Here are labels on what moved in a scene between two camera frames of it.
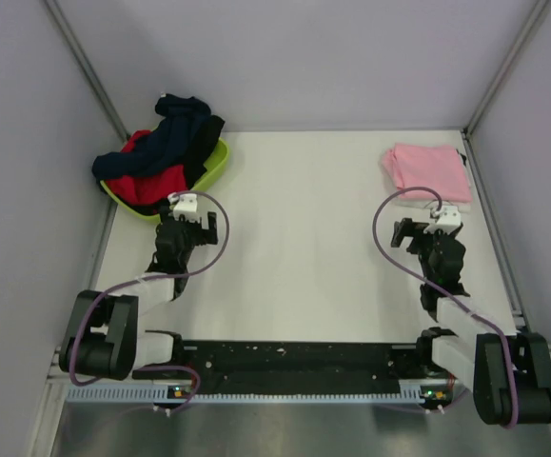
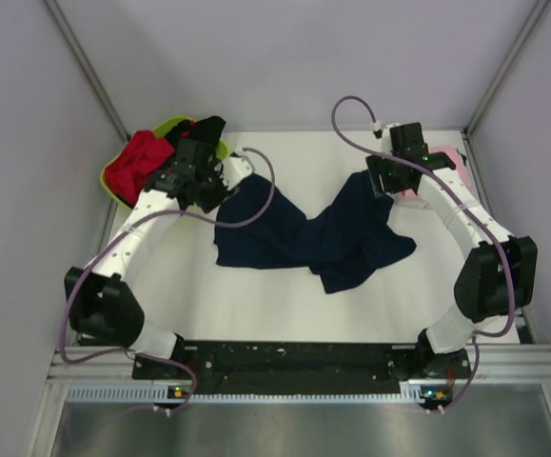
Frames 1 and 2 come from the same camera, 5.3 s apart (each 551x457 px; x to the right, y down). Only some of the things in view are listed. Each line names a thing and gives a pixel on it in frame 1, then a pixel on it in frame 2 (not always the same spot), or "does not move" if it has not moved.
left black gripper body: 192,232 to 212,188
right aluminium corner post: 534,16 does not move
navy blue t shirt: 167,145 to 337,247
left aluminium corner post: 73,47 does not move
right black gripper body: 426,244 to 383,175
